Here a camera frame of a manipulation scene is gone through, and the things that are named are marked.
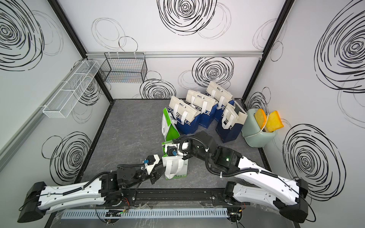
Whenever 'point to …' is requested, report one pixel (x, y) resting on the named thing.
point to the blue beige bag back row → (223, 98)
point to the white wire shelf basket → (61, 105)
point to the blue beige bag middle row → (203, 104)
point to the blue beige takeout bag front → (232, 118)
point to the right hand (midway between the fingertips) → (176, 137)
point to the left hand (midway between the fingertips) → (166, 164)
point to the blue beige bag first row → (186, 118)
